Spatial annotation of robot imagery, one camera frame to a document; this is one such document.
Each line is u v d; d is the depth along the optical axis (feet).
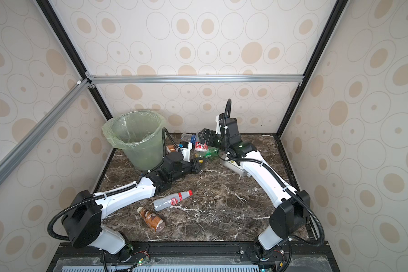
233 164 3.24
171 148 3.46
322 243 1.27
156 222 2.55
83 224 1.38
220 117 2.29
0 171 1.70
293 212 1.37
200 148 2.49
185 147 2.33
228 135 1.86
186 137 3.76
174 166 1.99
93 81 2.99
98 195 1.51
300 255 2.40
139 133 3.39
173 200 2.80
